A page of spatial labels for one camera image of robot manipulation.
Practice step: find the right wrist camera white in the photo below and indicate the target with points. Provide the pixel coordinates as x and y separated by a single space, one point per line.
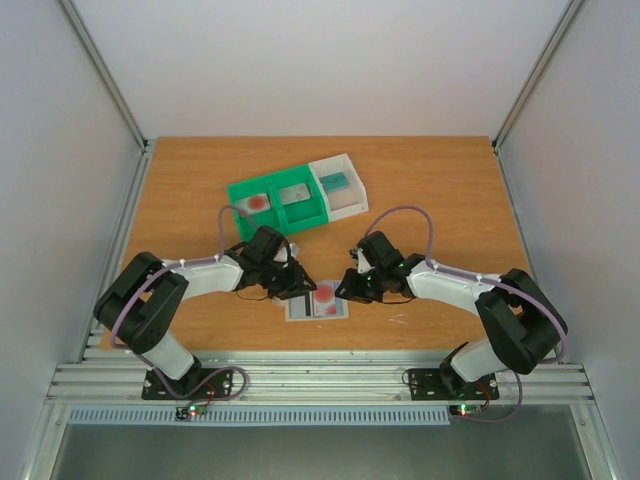
363 265

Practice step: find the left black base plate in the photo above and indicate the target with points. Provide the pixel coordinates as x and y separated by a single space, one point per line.
197 384

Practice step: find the controller board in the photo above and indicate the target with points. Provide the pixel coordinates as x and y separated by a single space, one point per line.
465 410
190 412

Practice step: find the left controller board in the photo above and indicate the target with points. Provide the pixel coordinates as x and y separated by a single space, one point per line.
190 412

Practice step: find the right controller board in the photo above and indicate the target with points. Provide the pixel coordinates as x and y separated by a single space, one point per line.
465 410

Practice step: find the card with red circle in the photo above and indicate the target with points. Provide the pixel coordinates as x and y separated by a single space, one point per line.
254 204

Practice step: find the grey slotted cable duct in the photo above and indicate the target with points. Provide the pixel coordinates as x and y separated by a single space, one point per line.
261 416

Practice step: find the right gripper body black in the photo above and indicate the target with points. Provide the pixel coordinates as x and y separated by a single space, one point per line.
365 282

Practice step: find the card with red circles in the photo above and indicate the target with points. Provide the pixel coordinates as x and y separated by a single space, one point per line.
325 304

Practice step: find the aluminium rail frame front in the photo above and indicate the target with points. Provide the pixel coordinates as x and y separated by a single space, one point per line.
340 377

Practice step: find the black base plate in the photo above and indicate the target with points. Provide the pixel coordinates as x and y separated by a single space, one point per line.
424 384
197 384

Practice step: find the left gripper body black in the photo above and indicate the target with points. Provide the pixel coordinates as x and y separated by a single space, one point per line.
278 281

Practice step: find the white card magnetic stripe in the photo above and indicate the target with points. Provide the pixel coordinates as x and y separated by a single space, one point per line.
299 309

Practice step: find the white bin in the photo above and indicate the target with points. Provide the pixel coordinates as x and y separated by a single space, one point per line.
345 203

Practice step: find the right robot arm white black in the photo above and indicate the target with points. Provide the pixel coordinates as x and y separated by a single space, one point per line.
521 325

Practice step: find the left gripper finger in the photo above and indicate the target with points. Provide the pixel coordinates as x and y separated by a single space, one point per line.
283 291
297 277

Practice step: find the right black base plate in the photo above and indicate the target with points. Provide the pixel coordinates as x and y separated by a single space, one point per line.
424 384

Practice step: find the grey card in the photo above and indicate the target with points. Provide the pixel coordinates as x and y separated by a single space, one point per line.
294 194

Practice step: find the beige card holder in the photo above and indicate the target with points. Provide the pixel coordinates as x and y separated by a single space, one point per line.
283 303

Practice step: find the green bin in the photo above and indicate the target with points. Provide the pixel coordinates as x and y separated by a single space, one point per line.
248 224
304 215

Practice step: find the left green bin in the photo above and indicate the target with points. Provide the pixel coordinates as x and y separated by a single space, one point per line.
248 224

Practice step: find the left aluminium corner post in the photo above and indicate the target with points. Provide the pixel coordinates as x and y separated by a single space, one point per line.
82 33

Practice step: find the teal card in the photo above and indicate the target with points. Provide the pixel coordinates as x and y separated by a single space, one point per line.
334 182

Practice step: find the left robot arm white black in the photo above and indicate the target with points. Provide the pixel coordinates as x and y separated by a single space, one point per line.
138 308

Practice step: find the aluminium corner post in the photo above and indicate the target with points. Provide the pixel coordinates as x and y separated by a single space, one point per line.
82 33
541 65

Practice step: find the right aluminium corner post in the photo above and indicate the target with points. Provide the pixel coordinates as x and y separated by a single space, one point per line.
541 65

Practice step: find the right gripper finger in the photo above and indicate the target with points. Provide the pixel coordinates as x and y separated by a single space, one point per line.
354 294
352 283

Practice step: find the middle green bin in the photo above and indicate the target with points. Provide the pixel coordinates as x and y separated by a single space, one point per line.
304 215

